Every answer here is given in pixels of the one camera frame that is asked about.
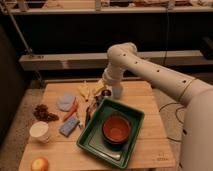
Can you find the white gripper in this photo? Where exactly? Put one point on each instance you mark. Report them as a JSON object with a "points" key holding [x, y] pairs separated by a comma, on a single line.
{"points": [[107, 79]]}

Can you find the light blue plastic cup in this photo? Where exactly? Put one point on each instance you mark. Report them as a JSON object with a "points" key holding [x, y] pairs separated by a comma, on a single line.
{"points": [[117, 91]]}

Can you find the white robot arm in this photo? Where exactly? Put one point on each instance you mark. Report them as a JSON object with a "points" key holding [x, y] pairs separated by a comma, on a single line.
{"points": [[196, 95]]}

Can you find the yellow banana toy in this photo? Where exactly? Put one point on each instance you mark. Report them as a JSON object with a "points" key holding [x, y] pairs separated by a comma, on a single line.
{"points": [[84, 90]]}

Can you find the orange carrot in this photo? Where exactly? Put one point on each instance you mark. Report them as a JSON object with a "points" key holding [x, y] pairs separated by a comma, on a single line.
{"points": [[72, 110]]}

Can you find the light blue cloth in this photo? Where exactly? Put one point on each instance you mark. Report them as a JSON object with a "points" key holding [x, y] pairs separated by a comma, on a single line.
{"points": [[65, 102]]}

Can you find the green plastic tray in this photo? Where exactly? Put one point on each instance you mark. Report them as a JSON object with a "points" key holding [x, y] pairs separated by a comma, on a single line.
{"points": [[93, 141]]}

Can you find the red orange bowl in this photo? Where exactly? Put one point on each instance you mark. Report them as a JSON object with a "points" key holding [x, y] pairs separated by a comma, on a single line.
{"points": [[116, 129]]}

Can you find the blue sponge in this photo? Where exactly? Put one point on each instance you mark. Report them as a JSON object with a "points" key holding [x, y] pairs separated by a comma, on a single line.
{"points": [[69, 126]]}

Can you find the dark grape bunch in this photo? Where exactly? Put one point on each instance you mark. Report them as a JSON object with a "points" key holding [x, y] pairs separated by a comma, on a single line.
{"points": [[41, 113]]}

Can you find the metal shelf rack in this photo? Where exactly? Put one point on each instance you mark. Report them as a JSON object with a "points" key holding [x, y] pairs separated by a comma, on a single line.
{"points": [[80, 41]]}

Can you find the white paper cup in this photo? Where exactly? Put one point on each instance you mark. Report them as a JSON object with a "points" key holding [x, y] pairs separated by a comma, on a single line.
{"points": [[40, 131]]}

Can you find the red yellow apple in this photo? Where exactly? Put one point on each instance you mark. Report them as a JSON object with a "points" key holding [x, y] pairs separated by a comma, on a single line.
{"points": [[40, 164]]}

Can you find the dark handled utensil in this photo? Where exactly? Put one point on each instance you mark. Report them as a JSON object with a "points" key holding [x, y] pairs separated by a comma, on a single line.
{"points": [[90, 110]]}

